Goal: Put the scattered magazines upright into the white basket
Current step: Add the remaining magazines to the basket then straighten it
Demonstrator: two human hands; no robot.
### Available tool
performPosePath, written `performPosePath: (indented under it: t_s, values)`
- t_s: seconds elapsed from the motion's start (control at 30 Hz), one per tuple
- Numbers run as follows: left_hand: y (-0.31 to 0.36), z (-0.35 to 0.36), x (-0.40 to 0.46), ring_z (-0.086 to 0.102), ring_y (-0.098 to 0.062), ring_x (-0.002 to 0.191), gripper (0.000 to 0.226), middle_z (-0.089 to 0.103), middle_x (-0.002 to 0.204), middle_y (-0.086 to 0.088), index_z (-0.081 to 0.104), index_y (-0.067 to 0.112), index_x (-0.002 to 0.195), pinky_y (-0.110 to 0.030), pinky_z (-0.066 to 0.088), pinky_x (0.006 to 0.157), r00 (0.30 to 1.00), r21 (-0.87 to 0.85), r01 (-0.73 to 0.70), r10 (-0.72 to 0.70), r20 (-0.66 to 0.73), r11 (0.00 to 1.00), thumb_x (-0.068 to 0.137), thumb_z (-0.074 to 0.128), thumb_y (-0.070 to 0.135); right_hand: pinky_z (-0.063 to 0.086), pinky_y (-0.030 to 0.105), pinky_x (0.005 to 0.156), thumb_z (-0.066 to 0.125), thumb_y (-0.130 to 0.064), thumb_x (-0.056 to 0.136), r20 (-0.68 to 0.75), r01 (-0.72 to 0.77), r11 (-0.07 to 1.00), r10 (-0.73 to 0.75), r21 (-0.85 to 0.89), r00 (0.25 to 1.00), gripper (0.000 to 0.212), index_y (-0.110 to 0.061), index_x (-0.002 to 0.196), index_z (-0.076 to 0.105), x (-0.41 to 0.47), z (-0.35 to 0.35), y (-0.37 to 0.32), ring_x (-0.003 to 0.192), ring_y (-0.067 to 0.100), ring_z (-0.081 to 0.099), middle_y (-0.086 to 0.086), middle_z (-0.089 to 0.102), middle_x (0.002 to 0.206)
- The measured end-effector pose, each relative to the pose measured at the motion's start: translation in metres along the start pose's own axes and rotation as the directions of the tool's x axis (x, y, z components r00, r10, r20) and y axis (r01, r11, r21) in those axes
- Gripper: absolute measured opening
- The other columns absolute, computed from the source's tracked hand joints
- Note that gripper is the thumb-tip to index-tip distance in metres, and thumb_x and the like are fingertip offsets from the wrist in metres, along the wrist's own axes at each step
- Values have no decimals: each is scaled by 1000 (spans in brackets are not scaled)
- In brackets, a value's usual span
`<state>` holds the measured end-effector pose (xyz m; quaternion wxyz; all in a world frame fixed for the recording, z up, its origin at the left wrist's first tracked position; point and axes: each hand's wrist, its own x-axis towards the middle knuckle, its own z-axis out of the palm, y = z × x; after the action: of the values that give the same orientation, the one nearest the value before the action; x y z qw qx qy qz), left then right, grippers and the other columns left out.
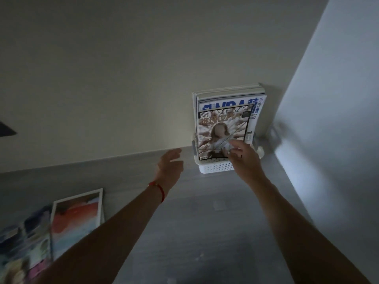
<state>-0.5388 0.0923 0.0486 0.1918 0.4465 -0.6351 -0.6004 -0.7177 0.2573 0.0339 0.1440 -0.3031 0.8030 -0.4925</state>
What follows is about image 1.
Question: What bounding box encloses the pile of assorted magazines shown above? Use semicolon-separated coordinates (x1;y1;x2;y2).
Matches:
0;188;105;284

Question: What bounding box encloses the white perforated plastic basket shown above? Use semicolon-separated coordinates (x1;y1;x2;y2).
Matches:
191;131;265;175

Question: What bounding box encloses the person's left hand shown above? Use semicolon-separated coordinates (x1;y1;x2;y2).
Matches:
154;148;185;195

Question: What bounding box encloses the white magazine orange picture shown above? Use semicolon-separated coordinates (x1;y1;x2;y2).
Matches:
50;188;105;261

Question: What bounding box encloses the stack of white-edged magazines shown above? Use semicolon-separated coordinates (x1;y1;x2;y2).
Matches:
192;83;266;139

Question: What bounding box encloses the black-framed magazine pale picture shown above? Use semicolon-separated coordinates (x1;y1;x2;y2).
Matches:
197;105;255;161

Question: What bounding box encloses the person's right hand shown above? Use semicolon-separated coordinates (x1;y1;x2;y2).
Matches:
227;140;268;186

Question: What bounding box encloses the white basketball magazine blue title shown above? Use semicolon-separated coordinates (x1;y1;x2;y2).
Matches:
197;96;267;141

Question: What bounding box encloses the grey wall socket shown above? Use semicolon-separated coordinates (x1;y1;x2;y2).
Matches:
0;121;17;137

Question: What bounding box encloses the person's right forearm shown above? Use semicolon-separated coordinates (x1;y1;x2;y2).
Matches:
251;177;371;284

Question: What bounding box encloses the person's left forearm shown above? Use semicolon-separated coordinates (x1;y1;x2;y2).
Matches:
35;186;163;284

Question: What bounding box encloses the red string bracelet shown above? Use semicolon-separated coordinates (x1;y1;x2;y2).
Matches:
148;181;165;204

